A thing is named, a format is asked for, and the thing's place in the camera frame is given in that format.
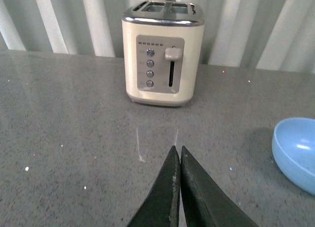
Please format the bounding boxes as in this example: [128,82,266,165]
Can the white curtain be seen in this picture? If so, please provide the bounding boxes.
[0,0,315,73]

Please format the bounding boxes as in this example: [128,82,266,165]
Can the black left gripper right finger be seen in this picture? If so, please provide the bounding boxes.
[181,146,257,227]

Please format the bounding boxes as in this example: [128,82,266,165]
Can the cream two-slot toaster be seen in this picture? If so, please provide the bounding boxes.
[122,0,205,106]

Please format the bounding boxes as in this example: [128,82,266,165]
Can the blue bowl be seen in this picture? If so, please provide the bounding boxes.
[272,117,315,195]

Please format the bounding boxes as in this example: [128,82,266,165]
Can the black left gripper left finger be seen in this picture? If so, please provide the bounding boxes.
[128,146,181,227]

